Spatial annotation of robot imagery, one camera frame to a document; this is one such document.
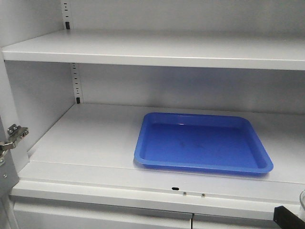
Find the black gripper finger view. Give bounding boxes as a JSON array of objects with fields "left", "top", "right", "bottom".
[{"left": 274, "top": 206, "right": 305, "bottom": 229}]

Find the clear glass beaker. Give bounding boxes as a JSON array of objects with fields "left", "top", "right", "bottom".
[{"left": 299, "top": 190, "right": 305, "bottom": 211}]

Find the grey cabinet shelf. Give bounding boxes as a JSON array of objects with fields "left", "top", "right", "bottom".
[
  {"left": 2, "top": 30, "right": 305, "bottom": 71},
  {"left": 11, "top": 104, "right": 305, "bottom": 220}
]

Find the grey lower cabinet shelf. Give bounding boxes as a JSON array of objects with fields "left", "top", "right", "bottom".
[{"left": 11, "top": 104, "right": 305, "bottom": 220}]

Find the blue plastic tray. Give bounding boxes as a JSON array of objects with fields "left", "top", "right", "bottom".
[{"left": 134, "top": 112, "right": 274, "bottom": 176}]

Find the metal door hinge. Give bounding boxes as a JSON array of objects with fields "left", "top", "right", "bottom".
[{"left": 0, "top": 124, "right": 29, "bottom": 166}]

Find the slotted shelf rail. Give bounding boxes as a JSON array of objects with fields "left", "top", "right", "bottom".
[{"left": 61, "top": 0, "right": 83, "bottom": 104}]

